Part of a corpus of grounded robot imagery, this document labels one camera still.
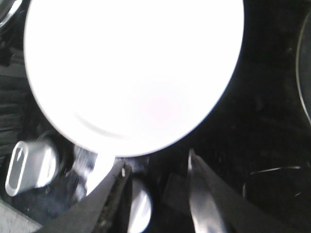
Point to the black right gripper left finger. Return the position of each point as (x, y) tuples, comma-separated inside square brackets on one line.
[(105, 210)]

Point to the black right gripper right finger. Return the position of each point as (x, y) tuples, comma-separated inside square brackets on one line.
[(216, 208)]

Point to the white plate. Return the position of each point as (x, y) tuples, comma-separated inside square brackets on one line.
[(130, 77)]

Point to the right silver stove knob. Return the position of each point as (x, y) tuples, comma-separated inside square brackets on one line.
[(141, 208)]

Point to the silver stove knob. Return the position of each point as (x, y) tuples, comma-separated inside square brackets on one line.
[(141, 208), (33, 164)]

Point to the right black pan support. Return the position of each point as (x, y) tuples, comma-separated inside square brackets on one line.
[(175, 194)]

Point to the black glass gas hob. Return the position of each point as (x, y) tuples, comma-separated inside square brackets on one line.
[(257, 138)]

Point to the left silver stove knob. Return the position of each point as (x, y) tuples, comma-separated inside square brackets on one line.
[(33, 164)]

